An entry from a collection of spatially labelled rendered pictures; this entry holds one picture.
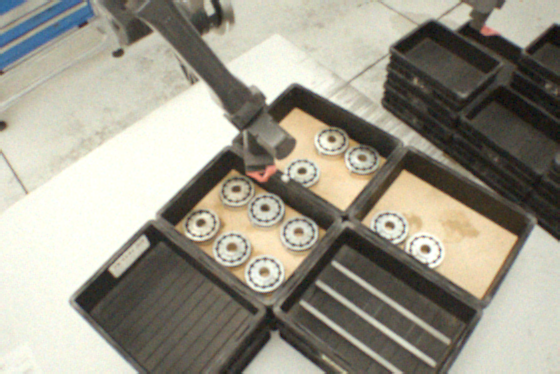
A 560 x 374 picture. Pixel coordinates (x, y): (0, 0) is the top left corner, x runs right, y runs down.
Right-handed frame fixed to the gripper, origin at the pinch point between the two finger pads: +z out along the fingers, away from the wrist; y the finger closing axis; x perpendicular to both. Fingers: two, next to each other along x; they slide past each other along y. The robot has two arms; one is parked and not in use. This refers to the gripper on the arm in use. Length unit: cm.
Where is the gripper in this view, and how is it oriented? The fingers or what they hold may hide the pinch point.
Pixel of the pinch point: (261, 168)
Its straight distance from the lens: 118.7
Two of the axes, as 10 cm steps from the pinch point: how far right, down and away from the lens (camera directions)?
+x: -9.9, 1.0, 0.0
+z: 0.5, 5.3, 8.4
